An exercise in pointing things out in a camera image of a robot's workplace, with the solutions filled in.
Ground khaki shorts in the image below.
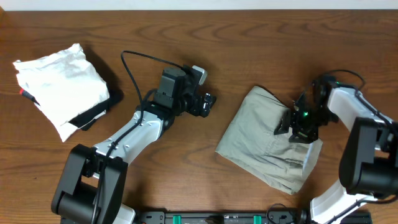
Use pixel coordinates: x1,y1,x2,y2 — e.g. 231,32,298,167
216,86,323,195

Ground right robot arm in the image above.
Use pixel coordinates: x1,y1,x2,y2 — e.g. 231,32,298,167
274,71,397,224

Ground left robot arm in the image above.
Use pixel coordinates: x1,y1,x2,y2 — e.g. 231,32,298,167
51,65,216,223

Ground folded black garment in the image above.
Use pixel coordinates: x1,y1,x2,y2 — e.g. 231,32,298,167
19,83,123,131

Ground folded white shirt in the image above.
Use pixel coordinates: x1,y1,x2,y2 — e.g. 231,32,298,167
13,44,109,142

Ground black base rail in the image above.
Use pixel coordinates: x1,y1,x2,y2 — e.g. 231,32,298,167
133,205,314,224

